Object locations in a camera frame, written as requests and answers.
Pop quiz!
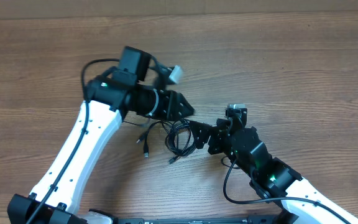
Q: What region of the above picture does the black USB cable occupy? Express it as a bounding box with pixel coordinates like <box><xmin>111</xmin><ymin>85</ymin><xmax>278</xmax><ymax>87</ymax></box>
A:
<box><xmin>135</xmin><ymin>119</ymin><xmax>173</xmax><ymax>158</ymax></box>
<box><xmin>163</xmin><ymin>118</ymin><xmax>198</xmax><ymax>165</ymax></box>

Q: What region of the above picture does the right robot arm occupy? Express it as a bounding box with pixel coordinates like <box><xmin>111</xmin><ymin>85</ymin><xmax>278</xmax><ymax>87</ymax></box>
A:
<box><xmin>190</xmin><ymin>119</ymin><xmax>358</xmax><ymax>223</ymax></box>

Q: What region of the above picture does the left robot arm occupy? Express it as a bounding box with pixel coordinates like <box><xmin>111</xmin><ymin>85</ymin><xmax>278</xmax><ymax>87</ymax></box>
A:
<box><xmin>7</xmin><ymin>46</ymin><xmax>194</xmax><ymax>224</ymax></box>

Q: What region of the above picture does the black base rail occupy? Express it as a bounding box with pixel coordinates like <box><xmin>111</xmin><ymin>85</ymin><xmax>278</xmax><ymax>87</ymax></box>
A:
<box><xmin>113</xmin><ymin>215</ymin><xmax>275</xmax><ymax>224</ymax></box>

